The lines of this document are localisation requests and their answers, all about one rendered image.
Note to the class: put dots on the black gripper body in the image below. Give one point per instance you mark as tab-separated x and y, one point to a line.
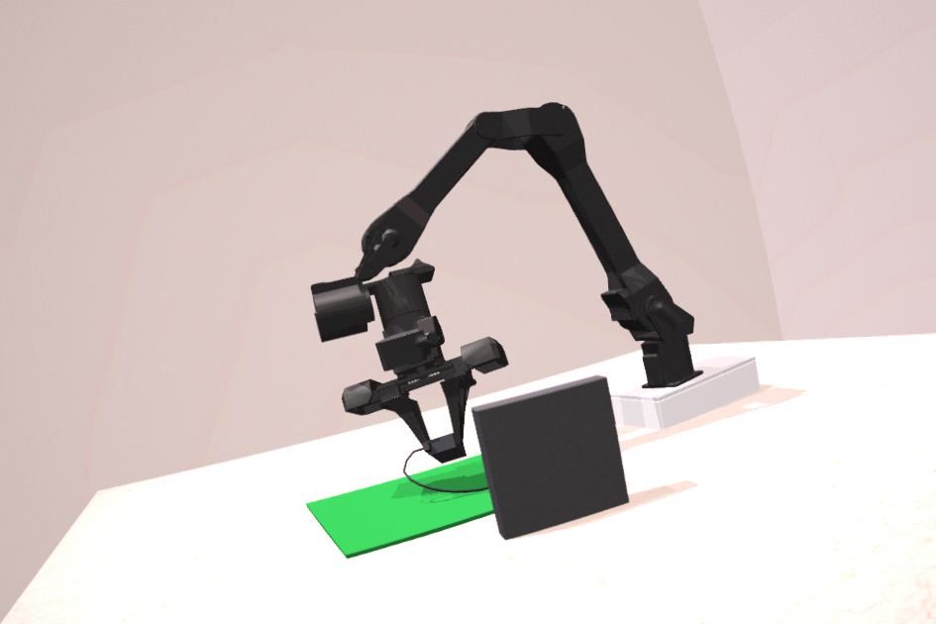
484	355

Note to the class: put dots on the green circuit board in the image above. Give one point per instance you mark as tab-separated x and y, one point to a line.
397	511

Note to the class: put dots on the black fan cable with connector plug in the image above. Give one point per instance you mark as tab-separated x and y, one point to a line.
443	449

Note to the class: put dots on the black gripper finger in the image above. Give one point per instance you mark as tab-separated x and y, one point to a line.
456	392
409	411

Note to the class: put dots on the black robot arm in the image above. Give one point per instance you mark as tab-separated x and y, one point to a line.
551	135

